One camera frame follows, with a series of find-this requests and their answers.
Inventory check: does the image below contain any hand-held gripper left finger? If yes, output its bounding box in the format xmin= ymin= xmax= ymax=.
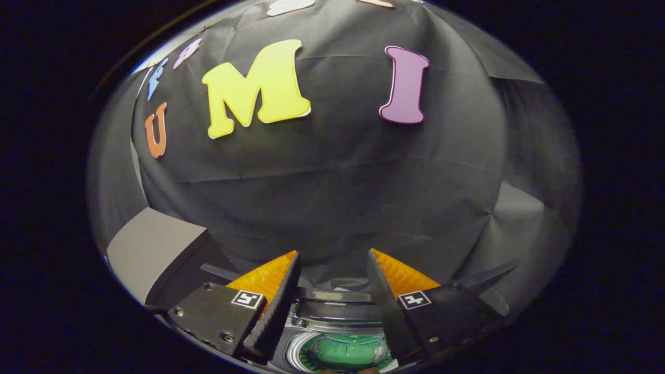
xmin=167 ymin=251 xmax=302 ymax=364

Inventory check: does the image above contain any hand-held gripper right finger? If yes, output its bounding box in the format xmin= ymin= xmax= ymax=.
xmin=366 ymin=248 xmax=502 ymax=363

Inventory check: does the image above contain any dark washing machine lid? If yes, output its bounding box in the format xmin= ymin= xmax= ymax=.
xmin=200 ymin=260 xmax=520 ymax=318

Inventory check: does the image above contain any green polo shirt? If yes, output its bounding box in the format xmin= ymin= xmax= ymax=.
xmin=311 ymin=335 xmax=390 ymax=372

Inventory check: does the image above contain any black backdrop cloth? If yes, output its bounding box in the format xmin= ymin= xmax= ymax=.
xmin=86 ymin=0 xmax=582 ymax=323

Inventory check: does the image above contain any grey table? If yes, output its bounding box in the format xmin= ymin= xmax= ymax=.
xmin=106 ymin=207 xmax=209 ymax=306

